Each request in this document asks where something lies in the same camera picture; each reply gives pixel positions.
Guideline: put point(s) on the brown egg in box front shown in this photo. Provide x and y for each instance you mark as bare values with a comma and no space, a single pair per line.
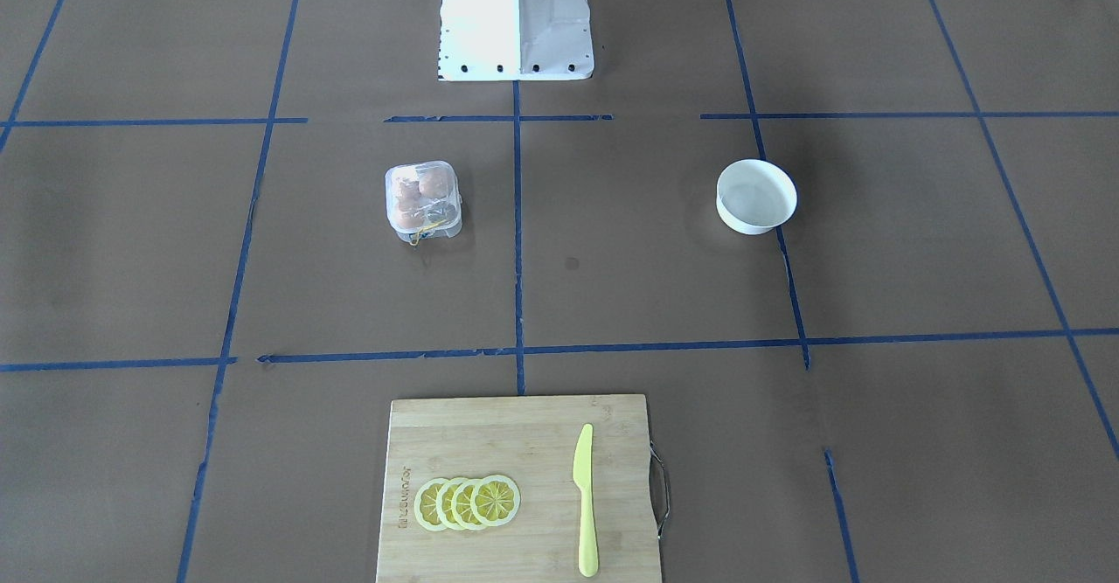
409,214

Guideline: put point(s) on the bamboo cutting board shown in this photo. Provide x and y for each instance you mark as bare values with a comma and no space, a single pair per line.
532,440

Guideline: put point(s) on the yellow green rubber band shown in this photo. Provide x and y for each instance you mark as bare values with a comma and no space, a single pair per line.
424,232

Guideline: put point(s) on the brown egg in box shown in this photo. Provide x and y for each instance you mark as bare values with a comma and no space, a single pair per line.
409,214
405,185

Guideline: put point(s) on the yellow plastic knife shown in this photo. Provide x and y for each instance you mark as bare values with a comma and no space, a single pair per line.
587,554

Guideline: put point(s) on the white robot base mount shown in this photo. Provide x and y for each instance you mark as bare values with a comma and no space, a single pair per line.
515,40

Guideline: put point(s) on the clear plastic egg box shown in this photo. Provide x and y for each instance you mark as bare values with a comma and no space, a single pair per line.
448,210

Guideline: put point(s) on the brown egg from bowl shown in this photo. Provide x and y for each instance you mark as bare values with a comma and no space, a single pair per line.
434,185

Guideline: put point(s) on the white bowl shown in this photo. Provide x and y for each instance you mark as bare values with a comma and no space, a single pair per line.
754,196

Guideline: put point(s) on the brown egg in box rear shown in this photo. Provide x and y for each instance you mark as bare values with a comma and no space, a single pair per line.
405,185

